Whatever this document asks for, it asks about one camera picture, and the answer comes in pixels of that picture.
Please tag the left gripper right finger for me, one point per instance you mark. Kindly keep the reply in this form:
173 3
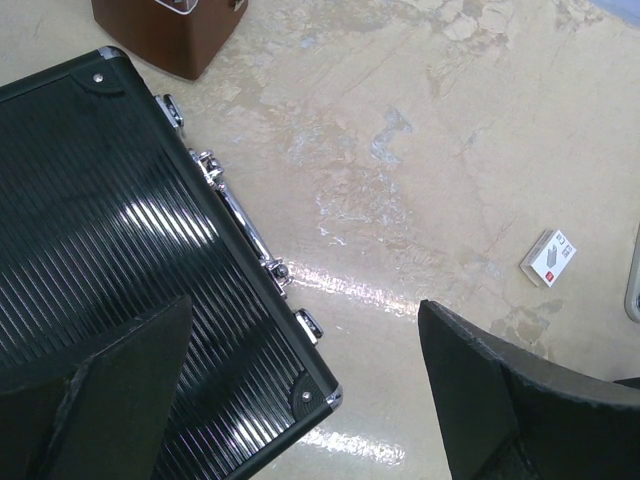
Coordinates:
506 413

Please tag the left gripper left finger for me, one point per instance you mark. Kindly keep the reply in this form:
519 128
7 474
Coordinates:
97 409

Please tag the white staple box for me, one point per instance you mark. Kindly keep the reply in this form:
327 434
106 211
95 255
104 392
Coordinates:
548 258

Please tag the grey deli stapler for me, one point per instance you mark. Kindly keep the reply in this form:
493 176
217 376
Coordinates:
631 301

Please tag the black carrying case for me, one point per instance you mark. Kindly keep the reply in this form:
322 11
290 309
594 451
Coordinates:
105 215

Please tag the brown wooden metronome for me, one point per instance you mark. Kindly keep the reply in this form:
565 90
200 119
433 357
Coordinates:
178 37

